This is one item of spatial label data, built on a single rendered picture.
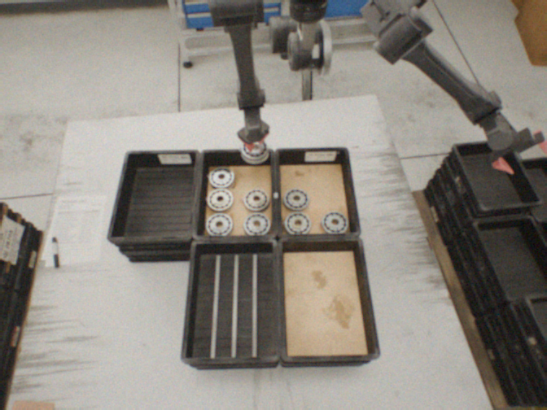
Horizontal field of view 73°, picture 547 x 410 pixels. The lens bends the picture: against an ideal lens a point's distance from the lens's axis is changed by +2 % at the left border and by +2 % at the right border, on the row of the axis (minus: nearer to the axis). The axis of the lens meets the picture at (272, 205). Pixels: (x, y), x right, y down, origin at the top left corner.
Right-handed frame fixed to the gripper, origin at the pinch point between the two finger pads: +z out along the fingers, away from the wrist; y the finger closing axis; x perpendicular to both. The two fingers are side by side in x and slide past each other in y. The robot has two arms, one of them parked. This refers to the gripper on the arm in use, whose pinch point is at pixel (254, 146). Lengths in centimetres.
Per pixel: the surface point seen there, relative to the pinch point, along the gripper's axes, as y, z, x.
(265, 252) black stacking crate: -21.0, 21.3, -26.2
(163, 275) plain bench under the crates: -53, 34, 0
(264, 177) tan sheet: 2.6, 22.4, -2.0
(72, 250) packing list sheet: -73, 34, 34
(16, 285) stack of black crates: -108, 78, 68
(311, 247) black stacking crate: -8.9, 17.5, -37.8
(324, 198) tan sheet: 12.2, 22.2, -26.6
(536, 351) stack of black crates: 34, 53, -125
